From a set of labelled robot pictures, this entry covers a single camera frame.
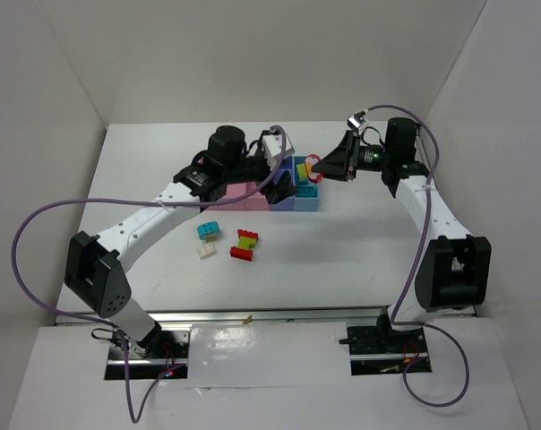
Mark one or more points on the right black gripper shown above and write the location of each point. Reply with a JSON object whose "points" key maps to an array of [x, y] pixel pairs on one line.
{"points": [[351, 156]]}

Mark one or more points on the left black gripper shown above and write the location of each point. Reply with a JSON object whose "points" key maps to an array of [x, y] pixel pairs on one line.
{"points": [[267, 177]]}

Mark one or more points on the teal rounded lego block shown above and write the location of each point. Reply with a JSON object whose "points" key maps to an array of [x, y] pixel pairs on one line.
{"points": [[208, 231]]}

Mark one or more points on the red green lego assembly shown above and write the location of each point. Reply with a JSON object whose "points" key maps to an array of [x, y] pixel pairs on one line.
{"points": [[247, 241]]}

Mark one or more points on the white lego brick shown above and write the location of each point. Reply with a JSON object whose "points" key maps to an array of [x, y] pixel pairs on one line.
{"points": [[206, 250]]}

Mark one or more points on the multicolour lego assembly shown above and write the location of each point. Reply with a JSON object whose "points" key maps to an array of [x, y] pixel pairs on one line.
{"points": [[304, 169]]}

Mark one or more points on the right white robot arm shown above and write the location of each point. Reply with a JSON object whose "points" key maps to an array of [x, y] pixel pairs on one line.
{"points": [[451, 265]]}

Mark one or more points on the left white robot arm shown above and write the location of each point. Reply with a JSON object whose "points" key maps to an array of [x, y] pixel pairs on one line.
{"points": [[96, 266]]}

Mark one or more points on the small pink bin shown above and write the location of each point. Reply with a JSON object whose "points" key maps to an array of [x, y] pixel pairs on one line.
{"points": [[256, 202]]}

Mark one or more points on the large pink bin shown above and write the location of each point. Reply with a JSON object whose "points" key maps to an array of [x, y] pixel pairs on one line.
{"points": [[230, 195]]}

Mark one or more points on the dark blue bin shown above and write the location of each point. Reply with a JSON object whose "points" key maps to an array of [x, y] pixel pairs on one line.
{"points": [[284, 187]]}

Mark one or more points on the light blue bin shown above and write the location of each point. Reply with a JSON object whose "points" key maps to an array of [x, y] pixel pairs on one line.
{"points": [[307, 197]]}

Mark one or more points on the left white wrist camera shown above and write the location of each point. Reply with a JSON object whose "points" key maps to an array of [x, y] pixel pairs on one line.
{"points": [[272, 147]]}

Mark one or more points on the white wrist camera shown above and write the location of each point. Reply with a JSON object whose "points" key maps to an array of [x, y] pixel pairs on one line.
{"points": [[358, 121], [272, 147]]}

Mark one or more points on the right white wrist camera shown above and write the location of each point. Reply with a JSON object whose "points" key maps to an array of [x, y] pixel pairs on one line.
{"points": [[358, 121]]}

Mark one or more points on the aluminium rail front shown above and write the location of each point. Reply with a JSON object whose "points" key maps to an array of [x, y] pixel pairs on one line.
{"points": [[270, 315]]}

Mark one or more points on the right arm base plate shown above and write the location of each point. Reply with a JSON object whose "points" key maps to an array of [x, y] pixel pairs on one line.
{"points": [[387, 354]]}

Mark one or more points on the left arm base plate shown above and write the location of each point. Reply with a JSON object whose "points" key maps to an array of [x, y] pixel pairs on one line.
{"points": [[169, 357]]}

